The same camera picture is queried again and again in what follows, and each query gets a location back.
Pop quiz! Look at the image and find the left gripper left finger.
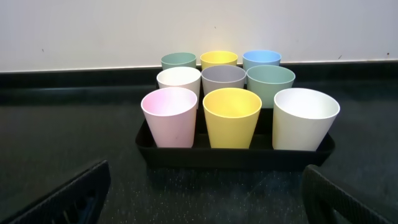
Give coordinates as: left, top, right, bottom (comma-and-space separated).
1, 159, 112, 224

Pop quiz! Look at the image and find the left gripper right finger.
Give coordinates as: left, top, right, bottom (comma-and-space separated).
300, 164, 393, 224

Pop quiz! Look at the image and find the white cup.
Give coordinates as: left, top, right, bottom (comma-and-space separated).
155, 66, 202, 110
272, 87, 341, 152

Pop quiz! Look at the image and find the black tray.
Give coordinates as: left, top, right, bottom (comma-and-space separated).
134, 81, 336, 170

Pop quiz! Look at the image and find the pink cup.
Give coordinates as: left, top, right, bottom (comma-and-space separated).
140, 86, 198, 149

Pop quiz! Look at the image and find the yellow cup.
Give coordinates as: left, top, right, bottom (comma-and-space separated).
201, 86, 263, 150
199, 50, 239, 72

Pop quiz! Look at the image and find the light green cup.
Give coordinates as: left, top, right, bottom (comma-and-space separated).
246, 64, 297, 110

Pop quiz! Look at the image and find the blue cup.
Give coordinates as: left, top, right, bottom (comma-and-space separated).
241, 49, 282, 72

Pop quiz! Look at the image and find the grey cup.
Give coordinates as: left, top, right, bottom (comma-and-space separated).
200, 64, 248, 96

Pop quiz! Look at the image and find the dark green cup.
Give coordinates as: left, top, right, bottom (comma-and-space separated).
160, 52, 198, 71

